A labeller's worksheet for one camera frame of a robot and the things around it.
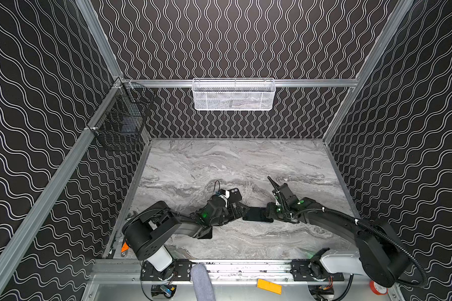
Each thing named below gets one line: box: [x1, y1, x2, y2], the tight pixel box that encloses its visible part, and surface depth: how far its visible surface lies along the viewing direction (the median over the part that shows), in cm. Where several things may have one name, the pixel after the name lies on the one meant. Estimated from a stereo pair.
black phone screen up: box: [197, 225, 213, 239], surface depth 70 cm
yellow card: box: [256, 278, 283, 295], surface depth 73 cm
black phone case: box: [227, 188, 243, 204], surface depth 98 cm
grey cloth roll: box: [190, 263, 216, 301], surface depth 71 cm
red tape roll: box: [369, 280, 389, 296], surface depth 70 cm
